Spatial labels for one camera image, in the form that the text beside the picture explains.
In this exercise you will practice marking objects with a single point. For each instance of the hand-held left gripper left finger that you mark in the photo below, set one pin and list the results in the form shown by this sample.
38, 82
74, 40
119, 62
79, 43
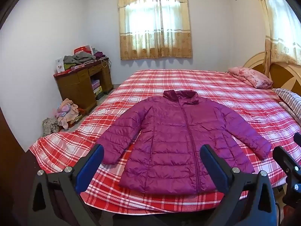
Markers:
90, 163

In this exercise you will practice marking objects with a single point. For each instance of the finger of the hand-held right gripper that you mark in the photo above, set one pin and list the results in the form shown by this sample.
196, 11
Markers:
298, 139
285, 162

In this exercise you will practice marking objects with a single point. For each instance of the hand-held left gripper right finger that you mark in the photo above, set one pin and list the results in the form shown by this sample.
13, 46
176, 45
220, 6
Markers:
212, 163

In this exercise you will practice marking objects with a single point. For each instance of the purple puffer jacket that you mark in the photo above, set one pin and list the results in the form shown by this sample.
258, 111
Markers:
169, 141

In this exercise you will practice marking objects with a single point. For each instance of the pink clothes pile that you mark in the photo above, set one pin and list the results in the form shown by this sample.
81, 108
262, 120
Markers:
67, 113

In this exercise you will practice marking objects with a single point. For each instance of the grey clothes pile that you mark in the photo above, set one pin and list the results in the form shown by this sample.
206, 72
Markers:
78, 57

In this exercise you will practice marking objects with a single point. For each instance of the purple folded clothes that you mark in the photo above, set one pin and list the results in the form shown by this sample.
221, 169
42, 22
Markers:
100, 55

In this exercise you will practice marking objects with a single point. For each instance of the striped pillow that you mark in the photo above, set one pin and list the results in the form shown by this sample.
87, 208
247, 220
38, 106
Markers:
291, 101

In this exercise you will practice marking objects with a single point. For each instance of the grey patterned cloth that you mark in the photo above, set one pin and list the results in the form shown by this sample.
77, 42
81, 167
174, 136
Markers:
49, 126

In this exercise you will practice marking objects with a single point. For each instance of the bed with red plaid sheet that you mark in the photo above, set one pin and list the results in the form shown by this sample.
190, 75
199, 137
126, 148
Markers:
207, 94

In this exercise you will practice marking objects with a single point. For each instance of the wooden headboard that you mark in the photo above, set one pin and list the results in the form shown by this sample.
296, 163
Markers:
279, 71

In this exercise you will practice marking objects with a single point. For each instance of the stack of boxes in desk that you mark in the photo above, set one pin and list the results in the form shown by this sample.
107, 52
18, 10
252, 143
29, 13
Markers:
96, 88

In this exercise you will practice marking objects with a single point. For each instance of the pink floral pillow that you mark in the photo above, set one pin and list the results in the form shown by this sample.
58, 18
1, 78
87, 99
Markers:
252, 77

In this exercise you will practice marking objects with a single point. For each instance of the brown wooden desk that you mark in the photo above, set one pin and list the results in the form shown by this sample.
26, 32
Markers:
77, 87

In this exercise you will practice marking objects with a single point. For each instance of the dark brown wooden door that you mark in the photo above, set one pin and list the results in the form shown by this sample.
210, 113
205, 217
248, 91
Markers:
11, 150

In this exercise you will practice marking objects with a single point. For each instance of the white printed box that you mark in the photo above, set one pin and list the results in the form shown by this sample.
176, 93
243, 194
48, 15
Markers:
59, 65

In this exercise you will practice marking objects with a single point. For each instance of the red and white box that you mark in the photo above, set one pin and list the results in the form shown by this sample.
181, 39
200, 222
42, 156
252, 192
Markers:
82, 50

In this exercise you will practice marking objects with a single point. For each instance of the beige window curtain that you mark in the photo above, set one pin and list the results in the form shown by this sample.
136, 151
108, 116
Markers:
279, 23
155, 23

